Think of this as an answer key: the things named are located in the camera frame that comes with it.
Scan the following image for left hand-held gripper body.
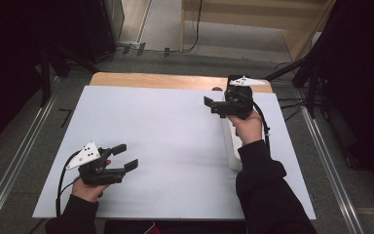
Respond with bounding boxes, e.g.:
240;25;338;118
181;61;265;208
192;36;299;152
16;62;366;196
65;141;127;187

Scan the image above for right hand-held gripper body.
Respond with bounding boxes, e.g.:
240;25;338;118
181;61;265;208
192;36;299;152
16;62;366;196
218;74;269;121

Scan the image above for person's left hand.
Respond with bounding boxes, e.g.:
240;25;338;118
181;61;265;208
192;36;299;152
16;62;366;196
71;177;112;203

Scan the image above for person's right hand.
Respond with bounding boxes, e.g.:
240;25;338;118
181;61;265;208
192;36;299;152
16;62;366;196
226;110;264;146

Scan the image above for black tripod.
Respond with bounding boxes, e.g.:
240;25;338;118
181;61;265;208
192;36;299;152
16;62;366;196
264;52;325;120

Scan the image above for black metal stand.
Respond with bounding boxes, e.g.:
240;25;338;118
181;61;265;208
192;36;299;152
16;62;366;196
38;42;98;108

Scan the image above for black cabinet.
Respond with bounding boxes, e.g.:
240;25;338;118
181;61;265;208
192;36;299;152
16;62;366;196
79;0;126;63

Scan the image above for black curtain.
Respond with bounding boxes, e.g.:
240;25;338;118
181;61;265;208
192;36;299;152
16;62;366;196
0;0;82;154
315;0;374;196

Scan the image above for thin black cable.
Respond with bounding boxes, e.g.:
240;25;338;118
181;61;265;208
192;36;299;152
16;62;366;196
59;176;81;196

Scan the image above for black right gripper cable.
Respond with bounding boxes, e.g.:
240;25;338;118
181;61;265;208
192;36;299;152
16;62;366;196
252;100;272;157

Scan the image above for thick black left gripper cable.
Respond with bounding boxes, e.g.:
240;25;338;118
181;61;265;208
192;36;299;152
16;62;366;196
56;150;81;217

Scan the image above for black floor cables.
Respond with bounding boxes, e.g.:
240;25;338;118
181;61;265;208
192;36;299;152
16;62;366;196
277;96;308;122

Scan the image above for hanging black cable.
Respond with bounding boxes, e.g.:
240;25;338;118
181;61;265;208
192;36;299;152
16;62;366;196
181;0;204;54

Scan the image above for metal floor rail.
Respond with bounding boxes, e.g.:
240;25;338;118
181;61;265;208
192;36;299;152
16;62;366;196
0;76;61;234
300;106;366;234

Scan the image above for wooden frame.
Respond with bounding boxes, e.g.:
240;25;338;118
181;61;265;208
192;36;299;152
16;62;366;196
179;0;337;62

